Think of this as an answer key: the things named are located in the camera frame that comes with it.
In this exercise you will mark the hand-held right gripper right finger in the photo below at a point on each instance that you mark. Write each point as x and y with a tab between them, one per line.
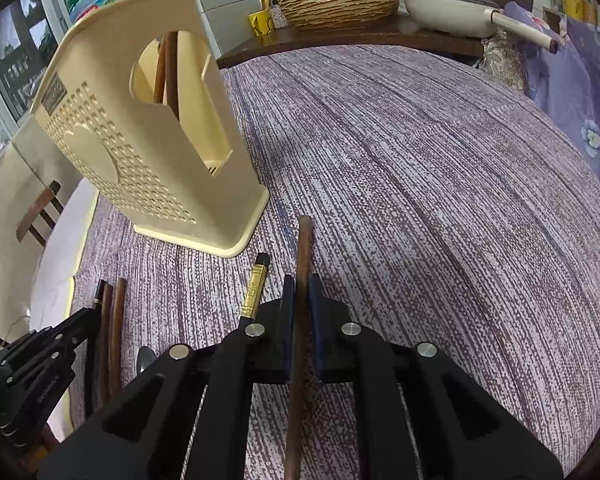
320	315

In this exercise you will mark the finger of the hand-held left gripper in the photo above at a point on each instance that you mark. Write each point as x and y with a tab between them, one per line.
30	360
72	327

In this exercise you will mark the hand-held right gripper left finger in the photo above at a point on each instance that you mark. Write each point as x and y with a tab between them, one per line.
286	310

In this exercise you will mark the black chopstick with gold band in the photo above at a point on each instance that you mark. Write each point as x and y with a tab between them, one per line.
254	290

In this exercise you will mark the plain black chopstick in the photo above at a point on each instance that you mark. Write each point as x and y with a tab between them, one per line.
91	375

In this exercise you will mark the all-steel spoon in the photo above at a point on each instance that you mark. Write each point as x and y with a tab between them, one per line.
145	357

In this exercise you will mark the cream plastic utensil holder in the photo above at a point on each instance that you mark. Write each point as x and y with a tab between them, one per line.
130	170

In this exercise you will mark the purple striped tablecloth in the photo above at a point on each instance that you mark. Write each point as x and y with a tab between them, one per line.
405	185

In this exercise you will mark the sliding glass window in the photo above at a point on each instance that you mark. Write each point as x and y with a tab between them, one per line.
20	60

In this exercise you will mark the dark wooden counter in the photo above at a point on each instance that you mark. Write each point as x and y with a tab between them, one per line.
330	40

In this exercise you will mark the yellow mug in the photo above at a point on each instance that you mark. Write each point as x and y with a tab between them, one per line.
261	22

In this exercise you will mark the woven brown basin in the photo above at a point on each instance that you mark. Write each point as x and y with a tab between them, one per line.
337	5

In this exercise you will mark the paisley patterned cloth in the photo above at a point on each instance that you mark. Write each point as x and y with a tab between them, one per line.
505	62

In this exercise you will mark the cream pan with lid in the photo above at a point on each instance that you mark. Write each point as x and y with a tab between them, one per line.
445	12

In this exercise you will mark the purple floral cloth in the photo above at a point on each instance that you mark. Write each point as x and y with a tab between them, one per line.
570	85

